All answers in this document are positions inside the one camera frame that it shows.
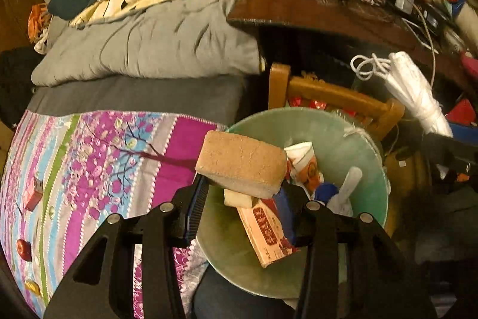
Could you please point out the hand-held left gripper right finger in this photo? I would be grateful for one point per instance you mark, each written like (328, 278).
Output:
(285, 210)

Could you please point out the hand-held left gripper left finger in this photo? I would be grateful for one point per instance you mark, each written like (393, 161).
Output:
(198, 203)

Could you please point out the orange white paper cup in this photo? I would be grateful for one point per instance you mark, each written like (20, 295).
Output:
(306, 169)

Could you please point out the tan sponge block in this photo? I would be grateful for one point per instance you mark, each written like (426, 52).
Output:
(239, 162)

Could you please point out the green plastic basin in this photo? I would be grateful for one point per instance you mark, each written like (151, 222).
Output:
(257, 121)

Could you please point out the cream foam piece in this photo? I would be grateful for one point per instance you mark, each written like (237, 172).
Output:
(237, 199)

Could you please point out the blue bottle cap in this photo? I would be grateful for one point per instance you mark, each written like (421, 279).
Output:
(325, 192)

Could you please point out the white plastic tube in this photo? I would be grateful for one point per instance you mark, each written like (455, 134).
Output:
(349, 184)

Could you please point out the floral printed bed sheet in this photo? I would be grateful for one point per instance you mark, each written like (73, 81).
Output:
(93, 173)

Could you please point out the red bag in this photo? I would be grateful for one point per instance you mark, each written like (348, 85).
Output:
(315, 104)

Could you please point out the light wooden chair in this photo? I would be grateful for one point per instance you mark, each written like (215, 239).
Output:
(278, 83)

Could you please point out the dark grey bed sheet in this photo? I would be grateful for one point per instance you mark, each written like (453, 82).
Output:
(130, 94)

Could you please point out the flat red box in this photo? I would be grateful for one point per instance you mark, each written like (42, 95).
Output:
(33, 194)

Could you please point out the grey quilt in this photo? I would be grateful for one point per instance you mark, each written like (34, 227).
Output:
(149, 42)

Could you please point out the red apple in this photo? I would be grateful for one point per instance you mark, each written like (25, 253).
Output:
(23, 248)

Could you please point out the dark brown desk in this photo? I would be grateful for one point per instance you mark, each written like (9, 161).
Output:
(298, 8)

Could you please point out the black clothing pile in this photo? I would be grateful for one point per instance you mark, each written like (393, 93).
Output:
(13, 80)

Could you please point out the orange bag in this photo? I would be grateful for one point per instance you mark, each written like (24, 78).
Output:
(37, 14)

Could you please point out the wooden wardrobe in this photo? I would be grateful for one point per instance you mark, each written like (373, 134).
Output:
(15, 5)

